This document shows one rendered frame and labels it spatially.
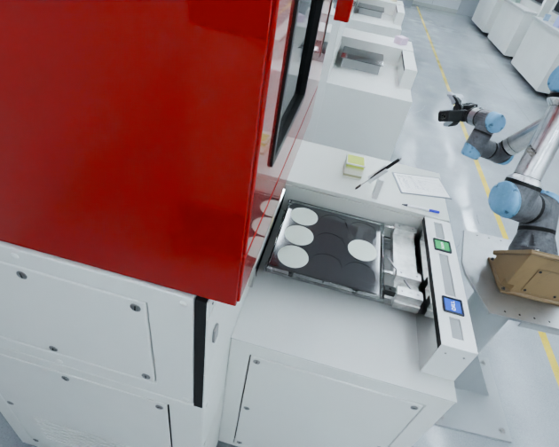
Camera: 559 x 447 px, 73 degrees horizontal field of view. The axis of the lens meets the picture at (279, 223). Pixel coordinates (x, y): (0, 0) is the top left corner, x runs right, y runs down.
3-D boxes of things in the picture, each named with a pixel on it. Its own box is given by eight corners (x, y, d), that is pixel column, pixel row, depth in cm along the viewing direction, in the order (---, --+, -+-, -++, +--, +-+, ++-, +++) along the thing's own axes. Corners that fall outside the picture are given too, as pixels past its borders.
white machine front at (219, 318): (193, 405, 89) (194, 299, 63) (272, 207, 151) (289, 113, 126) (206, 409, 89) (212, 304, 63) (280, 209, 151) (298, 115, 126)
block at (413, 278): (393, 280, 122) (397, 274, 120) (393, 273, 124) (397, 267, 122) (418, 286, 121) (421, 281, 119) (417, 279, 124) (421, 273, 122)
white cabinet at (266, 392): (216, 449, 156) (230, 340, 104) (271, 280, 230) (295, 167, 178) (368, 497, 152) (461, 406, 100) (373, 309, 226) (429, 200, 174)
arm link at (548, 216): (564, 233, 133) (571, 196, 134) (539, 224, 128) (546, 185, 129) (531, 232, 144) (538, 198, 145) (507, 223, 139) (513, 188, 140)
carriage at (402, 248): (390, 307, 117) (394, 301, 115) (389, 233, 145) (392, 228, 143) (416, 314, 116) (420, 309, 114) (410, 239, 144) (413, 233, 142)
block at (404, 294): (394, 299, 116) (397, 293, 114) (394, 291, 118) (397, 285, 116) (420, 306, 115) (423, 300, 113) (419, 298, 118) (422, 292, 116)
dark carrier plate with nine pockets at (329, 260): (268, 266, 116) (269, 264, 116) (290, 203, 143) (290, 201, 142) (378, 295, 114) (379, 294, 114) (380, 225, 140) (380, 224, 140)
